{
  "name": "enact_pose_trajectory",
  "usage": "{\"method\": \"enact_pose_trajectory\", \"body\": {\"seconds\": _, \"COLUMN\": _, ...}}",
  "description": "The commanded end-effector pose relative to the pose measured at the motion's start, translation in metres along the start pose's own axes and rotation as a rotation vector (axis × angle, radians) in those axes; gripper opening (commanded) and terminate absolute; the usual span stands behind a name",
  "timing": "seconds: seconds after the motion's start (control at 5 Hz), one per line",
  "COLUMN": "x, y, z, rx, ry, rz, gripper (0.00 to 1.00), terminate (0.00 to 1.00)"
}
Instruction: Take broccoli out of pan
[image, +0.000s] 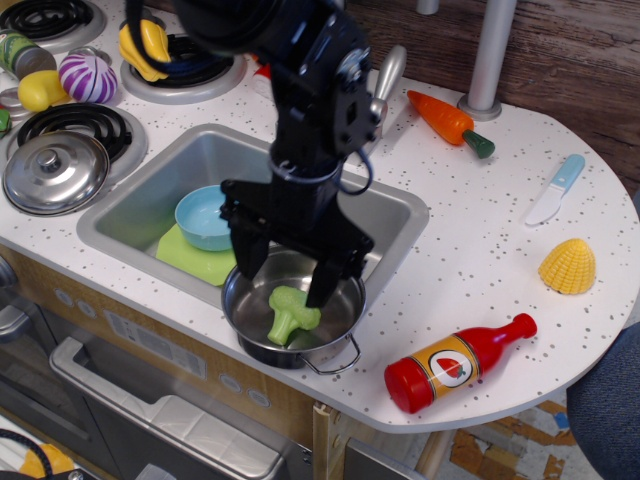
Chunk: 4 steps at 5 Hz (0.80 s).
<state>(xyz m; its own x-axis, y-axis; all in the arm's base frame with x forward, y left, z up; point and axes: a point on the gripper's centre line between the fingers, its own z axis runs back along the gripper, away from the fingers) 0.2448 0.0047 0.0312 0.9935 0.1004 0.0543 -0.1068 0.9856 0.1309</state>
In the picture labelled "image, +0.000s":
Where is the yellow toy bell pepper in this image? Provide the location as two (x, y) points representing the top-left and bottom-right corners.
(119, 19), (171, 83)

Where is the toy oven door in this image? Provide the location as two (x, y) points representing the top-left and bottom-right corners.
(50, 337), (313, 479)

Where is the silver toy faucet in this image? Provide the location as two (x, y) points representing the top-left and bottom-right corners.
(363, 45), (407, 155)

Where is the blue white toy knife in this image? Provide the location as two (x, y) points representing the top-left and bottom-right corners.
(524, 154), (586, 226)

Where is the red ketchup bottle toy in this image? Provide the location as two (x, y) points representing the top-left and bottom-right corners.
(384, 313), (537, 414)

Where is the purple striped toy onion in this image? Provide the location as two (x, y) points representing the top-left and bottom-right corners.
(58, 54), (118, 104)

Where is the orange toy carrot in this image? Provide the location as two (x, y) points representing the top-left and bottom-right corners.
(407, 90), (495, 159)

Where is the front left stove burner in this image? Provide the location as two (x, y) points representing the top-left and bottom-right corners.
(1, 103), (148, 188)

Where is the green plastic plate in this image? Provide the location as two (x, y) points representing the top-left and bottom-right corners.
(155, 224), (236, 286)

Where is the red white toy slice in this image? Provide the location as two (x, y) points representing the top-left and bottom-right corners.
(251, 65), (274, 102)

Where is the blue fabric chair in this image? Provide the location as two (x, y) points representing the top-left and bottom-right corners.
(567, 324), (639, 479)

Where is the small steel pot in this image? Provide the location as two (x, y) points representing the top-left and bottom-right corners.
(221, 247), (366, 375)

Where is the rear left stove burner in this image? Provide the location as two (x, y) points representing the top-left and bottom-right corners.
(1, 0), (107, 54)

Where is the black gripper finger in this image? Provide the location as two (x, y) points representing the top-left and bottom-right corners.
(306, 251), (353, 308)
(231, 222), (271, 279)

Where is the green toy at edge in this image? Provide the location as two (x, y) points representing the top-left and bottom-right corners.
(0, 108), (12, 138)

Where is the green label toy can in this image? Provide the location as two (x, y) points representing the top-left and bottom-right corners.
(1, 29), (57, 80)

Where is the steel pot lid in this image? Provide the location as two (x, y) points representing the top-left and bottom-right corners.
(2, 131), (110, 216)

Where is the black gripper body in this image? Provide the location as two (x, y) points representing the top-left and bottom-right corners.
(221, 166), (374, 278)

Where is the yellow toy on floor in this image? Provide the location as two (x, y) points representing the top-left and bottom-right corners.
(19, 444), (75, 479)

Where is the steel sink basin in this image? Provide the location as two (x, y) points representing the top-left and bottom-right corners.
(77, 124), (429, 307)

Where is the stove burner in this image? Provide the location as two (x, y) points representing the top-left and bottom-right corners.
(120, 55), (247, 105)
(1, 103), (148, 188)
(1, 0), (107, 54)

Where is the yellow toy corn piece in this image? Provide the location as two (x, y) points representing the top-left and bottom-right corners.
(538, 238), (596, 295)

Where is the rear right stove burner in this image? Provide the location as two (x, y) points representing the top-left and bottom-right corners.
(120, 55), (247, 105)

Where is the green toy broccoli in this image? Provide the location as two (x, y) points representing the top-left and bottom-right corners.
(267, 285), (321, 346)

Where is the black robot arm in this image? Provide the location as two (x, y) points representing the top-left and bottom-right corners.
(174, 1), (377, 308)

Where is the yellow toy lemon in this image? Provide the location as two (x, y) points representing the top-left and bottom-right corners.
(18, 70), (70, 112)

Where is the blue plastic bowl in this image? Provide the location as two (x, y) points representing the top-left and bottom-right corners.
(174, 185), (232, 252)

